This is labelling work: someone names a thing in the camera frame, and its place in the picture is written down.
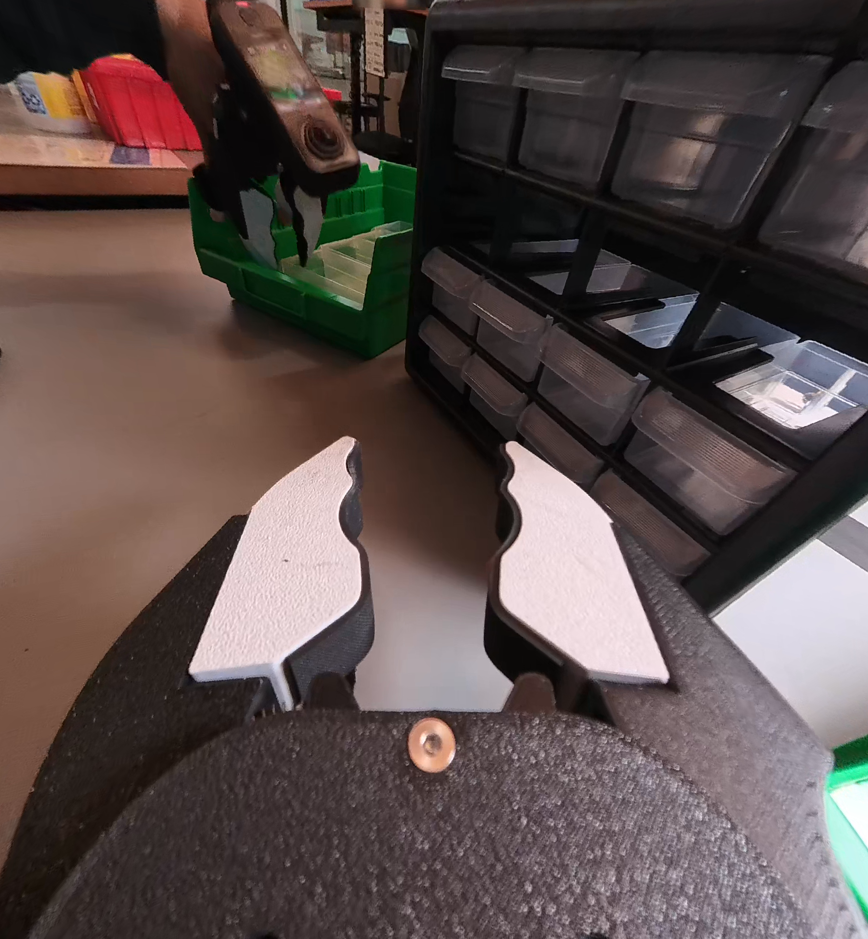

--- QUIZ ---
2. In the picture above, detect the person's left forearm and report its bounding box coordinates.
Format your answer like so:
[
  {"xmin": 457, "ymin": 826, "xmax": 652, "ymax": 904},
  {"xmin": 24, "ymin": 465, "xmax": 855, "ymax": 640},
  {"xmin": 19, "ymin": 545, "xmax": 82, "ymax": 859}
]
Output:
[{"xmin": 157, "ymin": 0, "xmax": 226, "ymax": 140}]

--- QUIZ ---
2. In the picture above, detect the black drawer cabinet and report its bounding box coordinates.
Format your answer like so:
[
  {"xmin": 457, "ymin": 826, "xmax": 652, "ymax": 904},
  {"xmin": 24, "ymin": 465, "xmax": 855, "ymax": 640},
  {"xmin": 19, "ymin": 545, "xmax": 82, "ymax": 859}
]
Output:
[{"xmin": 405, "ymin": 0, "xmax": 868, "ymax": 613}]

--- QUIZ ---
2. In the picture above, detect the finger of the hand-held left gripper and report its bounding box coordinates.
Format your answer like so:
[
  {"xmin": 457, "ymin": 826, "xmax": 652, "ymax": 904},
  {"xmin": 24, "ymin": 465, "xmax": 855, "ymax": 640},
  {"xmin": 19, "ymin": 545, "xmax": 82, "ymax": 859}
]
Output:
[
  {"xmin": 237, "ymin": 185, "xmax": 284, "ymax": 270},
  {"xmin": 276, "ymin": 179, "xmax": 327, "ymax": 268}
]

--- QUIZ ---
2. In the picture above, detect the grey tape strip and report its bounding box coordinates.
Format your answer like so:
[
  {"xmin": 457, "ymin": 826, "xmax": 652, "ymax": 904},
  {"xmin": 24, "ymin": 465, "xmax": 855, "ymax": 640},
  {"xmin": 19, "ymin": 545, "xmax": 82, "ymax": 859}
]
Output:
[{"xmin": 818, "ymin": 514, "xmax": 868, "ymax": 582}]

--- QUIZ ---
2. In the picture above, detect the green plastic bin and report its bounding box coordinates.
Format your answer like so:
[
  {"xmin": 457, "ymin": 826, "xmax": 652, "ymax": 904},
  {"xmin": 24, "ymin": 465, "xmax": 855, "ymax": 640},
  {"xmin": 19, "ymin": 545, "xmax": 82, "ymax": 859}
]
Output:
[
  {"xmin": 186, "ymin": 160, "xmax": 418, "ymax": 360},
  {"xmin": 824, "ymin": 739, "xmax": 868, "ymax": 939}
]

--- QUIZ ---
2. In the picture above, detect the wooden table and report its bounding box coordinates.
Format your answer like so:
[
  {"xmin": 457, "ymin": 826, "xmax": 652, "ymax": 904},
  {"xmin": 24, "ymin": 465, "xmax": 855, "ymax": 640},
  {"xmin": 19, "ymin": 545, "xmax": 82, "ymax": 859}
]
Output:
[{"xmin": 0, "ymin": 128, "xmax": 207, "ymax": 199}]

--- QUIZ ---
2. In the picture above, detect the white yellow tub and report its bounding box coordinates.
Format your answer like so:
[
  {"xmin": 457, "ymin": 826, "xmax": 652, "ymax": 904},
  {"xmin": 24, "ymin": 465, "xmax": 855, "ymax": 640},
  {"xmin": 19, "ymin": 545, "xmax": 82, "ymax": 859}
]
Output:
[{"xmin": 12, "ymin": 69, "xmax": 97, "ymax": 134}]

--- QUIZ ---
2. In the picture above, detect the red ridged container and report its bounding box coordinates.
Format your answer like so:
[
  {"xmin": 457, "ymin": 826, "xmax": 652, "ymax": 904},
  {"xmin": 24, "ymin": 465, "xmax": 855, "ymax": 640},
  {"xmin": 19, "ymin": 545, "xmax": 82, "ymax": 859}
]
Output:
[{"xmin": 82, "ymin": 55, "xmax": 204, "ymax": 148}]

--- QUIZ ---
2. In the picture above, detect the set of clear cabinet drawers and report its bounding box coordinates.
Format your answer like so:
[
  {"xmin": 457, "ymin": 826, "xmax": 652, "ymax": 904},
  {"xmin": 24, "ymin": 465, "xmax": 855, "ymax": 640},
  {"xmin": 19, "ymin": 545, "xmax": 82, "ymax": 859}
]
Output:
[{"xmin": 418, "ymin": 45, "xmax": 868, "ymax": 577}]

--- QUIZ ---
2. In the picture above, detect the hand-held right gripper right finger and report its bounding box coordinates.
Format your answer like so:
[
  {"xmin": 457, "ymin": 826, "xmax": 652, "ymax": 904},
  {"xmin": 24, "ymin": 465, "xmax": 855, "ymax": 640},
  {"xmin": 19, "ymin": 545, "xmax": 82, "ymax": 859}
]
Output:
[{"xmin": 484, "ymin": 440, "xmax": 672, "ymax": 709}]

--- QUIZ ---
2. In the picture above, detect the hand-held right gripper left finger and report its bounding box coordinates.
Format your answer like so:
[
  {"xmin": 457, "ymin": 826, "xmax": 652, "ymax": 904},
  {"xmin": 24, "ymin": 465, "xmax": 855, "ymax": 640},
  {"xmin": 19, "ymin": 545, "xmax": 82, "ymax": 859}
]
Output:
[{"xmin": 187, "ymin": 436, "xmax": 376, "ymax": 710}]

